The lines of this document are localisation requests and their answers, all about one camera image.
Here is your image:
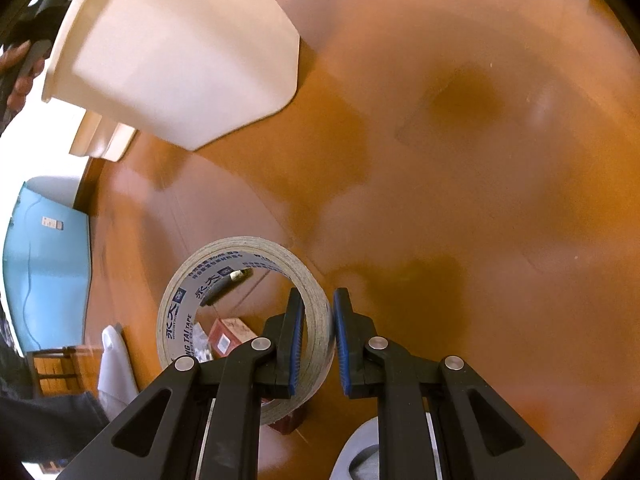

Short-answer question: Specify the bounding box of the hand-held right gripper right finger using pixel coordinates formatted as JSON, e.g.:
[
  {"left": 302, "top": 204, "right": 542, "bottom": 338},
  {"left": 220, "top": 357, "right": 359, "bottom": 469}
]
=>
[{"left": 332, "top": 287, "right": 581, "bottom": 480}]

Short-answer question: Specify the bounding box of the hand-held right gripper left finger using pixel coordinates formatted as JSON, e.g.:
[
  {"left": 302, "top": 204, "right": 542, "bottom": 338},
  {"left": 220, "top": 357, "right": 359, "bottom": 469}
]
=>
[{"left": 60, "top": 287, "right": 307, "bottom": 480}]

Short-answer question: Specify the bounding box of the beige tape roll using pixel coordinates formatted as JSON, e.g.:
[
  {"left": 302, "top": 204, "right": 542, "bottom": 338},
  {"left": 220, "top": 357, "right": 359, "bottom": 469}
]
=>
[{"left": 157, "top": 236, "right": 337, "bottom": 427}]

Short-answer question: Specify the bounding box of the beige plastic trash bin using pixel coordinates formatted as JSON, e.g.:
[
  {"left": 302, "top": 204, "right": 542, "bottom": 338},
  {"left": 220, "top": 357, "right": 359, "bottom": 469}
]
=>
[{"left": 41, "top": 0, "right": 301, "bottom": 152}]

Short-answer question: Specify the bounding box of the person's left hand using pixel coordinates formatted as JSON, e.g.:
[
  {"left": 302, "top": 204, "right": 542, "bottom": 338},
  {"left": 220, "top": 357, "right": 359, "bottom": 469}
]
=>
[{"left": 0, "top": 41, "right": 32, "bottom": 111}]

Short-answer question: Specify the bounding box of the red box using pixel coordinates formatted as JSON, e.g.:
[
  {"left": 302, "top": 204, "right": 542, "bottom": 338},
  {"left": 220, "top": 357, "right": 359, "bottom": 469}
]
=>
[{"left": 207, "top": 316, "right": 307, "bottom": 436}]

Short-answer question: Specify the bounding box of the black pen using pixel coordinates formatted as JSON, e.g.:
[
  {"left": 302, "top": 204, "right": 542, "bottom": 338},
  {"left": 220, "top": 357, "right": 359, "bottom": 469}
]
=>
[{"left": 205, "top": 269, "right": 253, "bottom": 306}]

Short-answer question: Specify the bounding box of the white right slipper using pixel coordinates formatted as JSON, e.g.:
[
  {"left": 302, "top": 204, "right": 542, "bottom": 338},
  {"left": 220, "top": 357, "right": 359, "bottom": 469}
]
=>
[{"left": 330, "top": 416, "right": 383, "bottom": 480}]

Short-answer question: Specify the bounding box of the white slipper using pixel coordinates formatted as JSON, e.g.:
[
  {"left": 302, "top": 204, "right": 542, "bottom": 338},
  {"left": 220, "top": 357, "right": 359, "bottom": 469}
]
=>
[
  {"left": 330, "top": 416, "right": 383, "bottom": 480},
  {"left": 97, "top": 325, "right": 141, "bottom": 413}
]

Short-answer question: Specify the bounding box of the white left slipper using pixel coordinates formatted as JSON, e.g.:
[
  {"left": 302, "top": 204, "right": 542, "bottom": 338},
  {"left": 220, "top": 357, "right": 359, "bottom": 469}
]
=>
[{"left": 97, "top": 325, "right": 141, "bottom": 413}]

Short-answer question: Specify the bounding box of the teal storage box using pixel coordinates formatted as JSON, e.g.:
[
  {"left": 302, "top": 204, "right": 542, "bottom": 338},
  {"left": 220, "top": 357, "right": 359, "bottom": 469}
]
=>
[{"left": 2, "top": 176, "right": 93, "bottom": 356}]

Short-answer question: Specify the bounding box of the wooden stool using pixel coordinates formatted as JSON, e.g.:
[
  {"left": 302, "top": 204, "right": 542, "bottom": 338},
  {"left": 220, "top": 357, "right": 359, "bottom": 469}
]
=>
[{"left": 27, "top": 345, "right": 103, "bottom": 398}]

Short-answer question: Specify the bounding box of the person's left leg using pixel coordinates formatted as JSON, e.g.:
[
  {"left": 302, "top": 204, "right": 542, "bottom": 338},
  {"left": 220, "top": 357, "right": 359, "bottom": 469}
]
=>
[{"left": 0, "top": 390, "right": 111, "bottom": 466}]

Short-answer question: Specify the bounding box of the dark grey cloth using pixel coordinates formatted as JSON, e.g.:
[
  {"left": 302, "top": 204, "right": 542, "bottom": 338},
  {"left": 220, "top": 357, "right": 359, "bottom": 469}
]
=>
[{"left": 0, "top": 305, "right": 36, "bottom": 401}]

